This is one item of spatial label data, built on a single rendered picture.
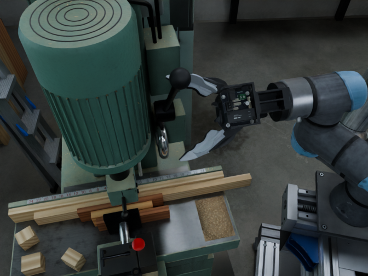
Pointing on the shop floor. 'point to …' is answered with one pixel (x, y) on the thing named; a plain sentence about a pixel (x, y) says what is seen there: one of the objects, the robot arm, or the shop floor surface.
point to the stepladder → (27, 148)
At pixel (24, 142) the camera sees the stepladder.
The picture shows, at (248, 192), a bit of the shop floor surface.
